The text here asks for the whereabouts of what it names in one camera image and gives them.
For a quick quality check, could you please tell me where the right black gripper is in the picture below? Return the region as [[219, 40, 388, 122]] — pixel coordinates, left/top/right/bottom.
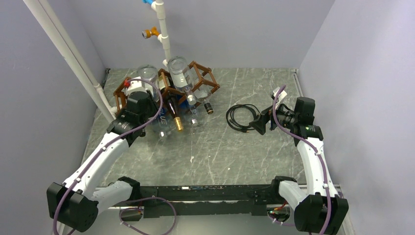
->
[[249, 99, 298, 135]]

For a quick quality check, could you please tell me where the clear glass bottle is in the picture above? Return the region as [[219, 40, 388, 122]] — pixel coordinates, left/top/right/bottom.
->
[[137, 65, 160, 102], [167, 56, 197, 105]]

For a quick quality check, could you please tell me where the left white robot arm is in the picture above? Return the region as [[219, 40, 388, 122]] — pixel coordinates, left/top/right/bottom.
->
[[46, 91, 161, 235]]

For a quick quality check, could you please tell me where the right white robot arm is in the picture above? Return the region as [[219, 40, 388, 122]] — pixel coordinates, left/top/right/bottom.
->
[[249, 97, 349, 235]]

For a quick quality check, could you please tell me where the blue labelled clear bottle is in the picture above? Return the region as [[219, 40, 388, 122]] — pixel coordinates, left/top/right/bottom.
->
[[150, 108, 175, 139]]

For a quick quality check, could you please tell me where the dark bottle gold foil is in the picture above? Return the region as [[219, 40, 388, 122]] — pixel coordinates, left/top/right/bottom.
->
[[165, 96, 184, 132]]

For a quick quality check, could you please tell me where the clear bottle black cap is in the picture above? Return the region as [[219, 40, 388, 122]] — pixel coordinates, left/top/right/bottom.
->
[[194, 88, 214, 115]]

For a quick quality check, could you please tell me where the brown wooden wine rack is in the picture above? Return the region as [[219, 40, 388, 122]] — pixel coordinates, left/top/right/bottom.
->
[[113, 61, 220, 115]]

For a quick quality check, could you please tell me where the white diagonal pole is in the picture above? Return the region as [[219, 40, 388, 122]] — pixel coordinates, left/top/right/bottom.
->
[[24, 0, 116, 122]]

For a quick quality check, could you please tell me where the orange pipe fitting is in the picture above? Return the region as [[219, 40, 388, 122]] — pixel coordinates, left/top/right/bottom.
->
[[142, 27, 160, 39]]

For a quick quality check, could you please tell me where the white pvc pipe stand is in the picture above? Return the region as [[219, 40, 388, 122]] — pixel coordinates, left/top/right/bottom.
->
[[142, 0, 171, 68]]

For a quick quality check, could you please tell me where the coiled black cable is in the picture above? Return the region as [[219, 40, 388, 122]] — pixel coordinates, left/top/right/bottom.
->
[[225, 103, 263, 133]]

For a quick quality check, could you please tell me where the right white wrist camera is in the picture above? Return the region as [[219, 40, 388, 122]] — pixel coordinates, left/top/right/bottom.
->
[[270, 87, 288, 104]]

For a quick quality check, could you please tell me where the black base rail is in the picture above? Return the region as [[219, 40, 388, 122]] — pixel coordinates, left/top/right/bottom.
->
[[117, 184, 285, 218]]

